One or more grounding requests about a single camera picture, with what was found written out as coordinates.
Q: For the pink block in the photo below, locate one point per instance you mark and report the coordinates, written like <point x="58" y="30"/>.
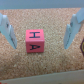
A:
<point x="34" y="41"/>

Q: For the purple block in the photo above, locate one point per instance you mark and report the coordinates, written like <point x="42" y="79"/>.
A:
<point x="82" y="46"/>

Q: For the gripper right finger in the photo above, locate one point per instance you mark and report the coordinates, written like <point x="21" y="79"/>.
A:
<point x="71" y="31"/>

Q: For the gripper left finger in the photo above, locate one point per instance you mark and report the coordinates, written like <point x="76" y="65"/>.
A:
<point x="8" y="32"/>

